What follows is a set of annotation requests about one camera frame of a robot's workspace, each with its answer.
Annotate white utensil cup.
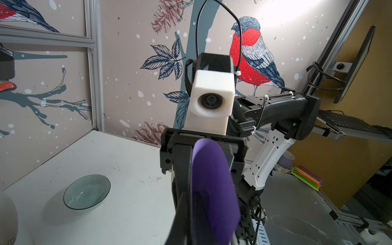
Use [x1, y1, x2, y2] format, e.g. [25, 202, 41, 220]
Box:
[1, 192, 18, 245]

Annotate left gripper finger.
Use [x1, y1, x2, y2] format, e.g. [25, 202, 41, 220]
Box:
[165, 193, 192, 245]

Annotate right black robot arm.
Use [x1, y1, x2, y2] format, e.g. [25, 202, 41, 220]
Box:
[160, 91, 321, 215]

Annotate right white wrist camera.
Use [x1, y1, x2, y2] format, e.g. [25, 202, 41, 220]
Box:
[183, 53, 235, 135]

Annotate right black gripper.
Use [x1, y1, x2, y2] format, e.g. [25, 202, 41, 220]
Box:
[160, 128, 248, 196]

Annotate light green glass bowl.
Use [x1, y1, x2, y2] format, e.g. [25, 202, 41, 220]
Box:
[63, 174, 111, 211]

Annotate stack of coloured paper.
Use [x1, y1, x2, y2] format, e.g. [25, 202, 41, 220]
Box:
[291, 165, 323, 192]

